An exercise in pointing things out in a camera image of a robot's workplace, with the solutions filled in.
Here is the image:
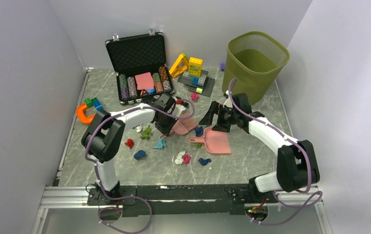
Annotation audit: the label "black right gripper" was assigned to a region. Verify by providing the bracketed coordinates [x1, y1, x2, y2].
[199, 101, 240, 133]

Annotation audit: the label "pink hand brush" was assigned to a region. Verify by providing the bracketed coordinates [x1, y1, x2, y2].
[160, 117, 198, 138]

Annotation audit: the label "pink plastic dustpan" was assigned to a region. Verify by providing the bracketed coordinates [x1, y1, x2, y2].
[188, 127, 232, 155]

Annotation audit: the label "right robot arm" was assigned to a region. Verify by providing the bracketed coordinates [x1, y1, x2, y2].
[199, 93, 320, 203]

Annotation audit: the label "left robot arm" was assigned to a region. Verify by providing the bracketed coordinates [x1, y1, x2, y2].
[81, 94, 177, 205]

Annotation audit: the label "teal paper scrap centre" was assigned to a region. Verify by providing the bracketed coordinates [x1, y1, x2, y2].
[153, 138, 167, 149]

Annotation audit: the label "navy paper scrap by dustpan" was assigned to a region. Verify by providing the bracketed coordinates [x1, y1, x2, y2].
[194, 126, 204, 137]

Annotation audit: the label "white paper scrap left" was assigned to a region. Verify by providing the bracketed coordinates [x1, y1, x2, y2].
[134, 125, 143, 133]

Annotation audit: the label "white paper scrap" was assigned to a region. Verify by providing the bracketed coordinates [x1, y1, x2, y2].
[172, 151, 186, 165]
[134, 125, 143, 133]

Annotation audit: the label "white paper scrap front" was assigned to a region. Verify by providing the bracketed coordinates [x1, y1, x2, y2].
[172, 151, 186, 165]

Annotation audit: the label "magenta paper scrap near brush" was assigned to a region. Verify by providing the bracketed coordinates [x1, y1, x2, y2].
[190, 93, 200, 101]

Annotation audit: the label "blue paper scrap left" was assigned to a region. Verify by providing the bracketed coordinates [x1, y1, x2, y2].
[133, 150, 147, 160]

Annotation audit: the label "red paper scrap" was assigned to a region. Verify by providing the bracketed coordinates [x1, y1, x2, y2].
[125, 138, 134, 149]

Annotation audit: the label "navy paper scrap front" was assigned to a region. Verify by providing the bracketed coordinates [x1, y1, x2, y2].
[198, 158, 211, 166]

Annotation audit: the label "purple object behind basket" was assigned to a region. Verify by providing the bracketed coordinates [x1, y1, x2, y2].
[220, 61, 225, 71]

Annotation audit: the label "yellow toy brick window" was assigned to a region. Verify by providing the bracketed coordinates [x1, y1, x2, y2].
[188, 57, 203, 77]

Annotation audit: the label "orange yellow triangle toy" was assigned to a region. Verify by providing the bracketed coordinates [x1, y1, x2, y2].
[169, 53, 189, 78]

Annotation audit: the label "black poker chip case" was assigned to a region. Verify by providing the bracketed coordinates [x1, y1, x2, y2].
[105, 30, 175, 105]

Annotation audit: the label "olive green mesh wastebasket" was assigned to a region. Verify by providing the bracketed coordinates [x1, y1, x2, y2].
[222, 31, 290, 105]

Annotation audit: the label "green blue toy bricks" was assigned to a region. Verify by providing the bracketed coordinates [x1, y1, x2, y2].
[84, 97, 103, 111]

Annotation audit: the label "orange curved toy piece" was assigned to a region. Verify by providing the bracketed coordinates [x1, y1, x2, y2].
[75, 103, 96, 124]

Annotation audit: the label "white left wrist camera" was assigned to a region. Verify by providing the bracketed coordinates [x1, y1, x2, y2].
[172, 104, 189, 118]

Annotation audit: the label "grey brick base plate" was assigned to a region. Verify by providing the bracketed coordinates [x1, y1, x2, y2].
[177, 70, 215, 97]

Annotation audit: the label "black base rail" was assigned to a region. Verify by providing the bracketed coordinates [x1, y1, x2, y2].
[87, 184, 277, 217]

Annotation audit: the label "aluminium frame rail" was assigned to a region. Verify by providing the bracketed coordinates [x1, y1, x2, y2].
[31, 186, 88, 234]

